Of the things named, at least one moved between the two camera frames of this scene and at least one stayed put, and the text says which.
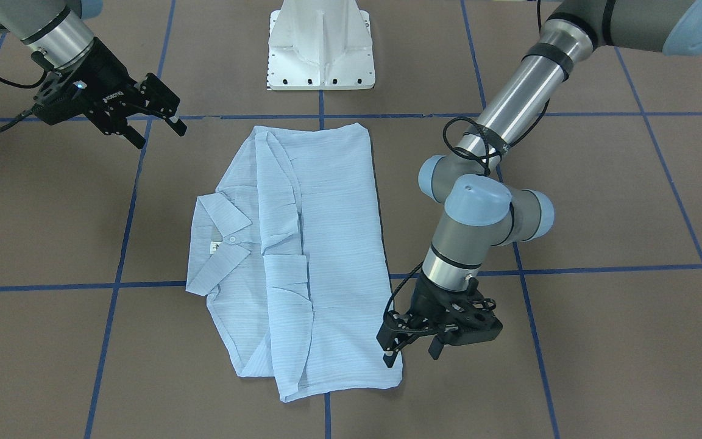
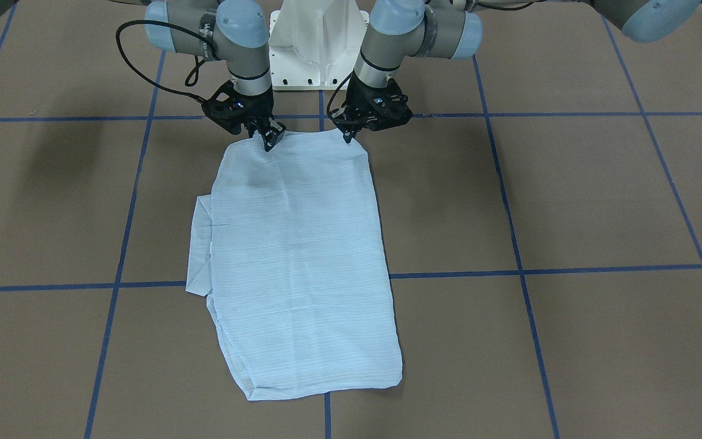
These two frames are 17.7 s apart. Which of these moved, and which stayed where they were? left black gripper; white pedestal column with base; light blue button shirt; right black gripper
Moved: right black gripper; left black gripper
Stayed: white pedestal column with base; light blue button shirt
